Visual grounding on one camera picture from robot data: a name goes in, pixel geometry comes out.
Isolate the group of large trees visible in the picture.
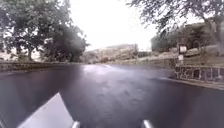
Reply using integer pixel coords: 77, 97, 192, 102
0, 0, 90, 64

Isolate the dark hedge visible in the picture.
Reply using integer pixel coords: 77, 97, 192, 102
150, 22, 218, 53

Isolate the dark asphalt road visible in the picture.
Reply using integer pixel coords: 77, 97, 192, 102
0, 63, 224, 128

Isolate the robot's own part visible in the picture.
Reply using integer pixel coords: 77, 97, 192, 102
141, 119, 154, 128
71, 120, 81, 128

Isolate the pale kerb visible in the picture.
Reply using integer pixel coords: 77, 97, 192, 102
159, 76, 224, 92

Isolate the low stone wall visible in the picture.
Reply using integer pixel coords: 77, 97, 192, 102
0, 61, 83, 73

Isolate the tree with spreading branches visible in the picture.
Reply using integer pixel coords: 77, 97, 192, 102
127, 0, 224, 57

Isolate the long grey wall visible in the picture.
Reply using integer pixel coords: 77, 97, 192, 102
108, 57, 178, 70

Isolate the stone wall with openings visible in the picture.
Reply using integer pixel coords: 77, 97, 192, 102
172, 64, 224, 84

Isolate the sign on post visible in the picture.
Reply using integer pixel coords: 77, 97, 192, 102
177, 42, 189, 66

